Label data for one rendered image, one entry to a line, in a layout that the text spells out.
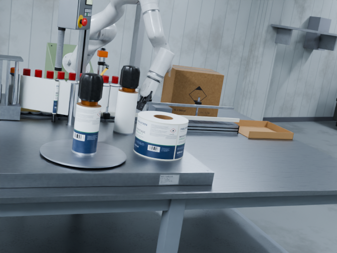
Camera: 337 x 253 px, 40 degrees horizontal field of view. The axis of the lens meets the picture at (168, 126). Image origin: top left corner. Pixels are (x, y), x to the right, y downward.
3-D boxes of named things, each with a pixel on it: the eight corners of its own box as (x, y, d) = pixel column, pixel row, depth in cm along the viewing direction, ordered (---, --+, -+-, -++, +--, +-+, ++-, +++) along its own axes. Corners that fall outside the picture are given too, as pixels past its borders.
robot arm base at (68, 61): (66, 77, 297) (77, 60, 284) (58, 53, 304) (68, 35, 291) (93, 77, 309) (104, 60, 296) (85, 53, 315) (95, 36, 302)
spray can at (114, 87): (105, 117, 231) (110, 76, 226) (106, 114, 236) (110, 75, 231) (115, 118, 231) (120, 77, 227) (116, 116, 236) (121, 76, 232)
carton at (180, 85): (168, 115, 271) (175, 69, 265) (159, 106, 294) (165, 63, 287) (216, 119, 279) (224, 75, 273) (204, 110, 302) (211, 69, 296)
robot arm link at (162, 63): (151, 71, 242) (147, 69, 233) (163, 48, 241) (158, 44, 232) (165, 78, 240) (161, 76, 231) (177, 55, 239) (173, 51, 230)
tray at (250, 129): (248, 138, 253) (249, 131, 252) (224, 125, 276) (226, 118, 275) (292, 139, 265) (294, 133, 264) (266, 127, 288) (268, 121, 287)
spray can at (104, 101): (100, 118, 227) (105, 76, 222) (94, 115, 230) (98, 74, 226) (108, 117, 231) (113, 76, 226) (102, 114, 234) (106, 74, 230)
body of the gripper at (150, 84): (145, 72, 239) (135, 92, 240) (152, 76, 230) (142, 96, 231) (157, 78, 243) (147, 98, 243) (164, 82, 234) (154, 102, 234)
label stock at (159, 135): (123, 146, 187) (128, 111, 184) (162, 143, 199) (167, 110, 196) (152, 162, 172) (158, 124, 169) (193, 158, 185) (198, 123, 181)
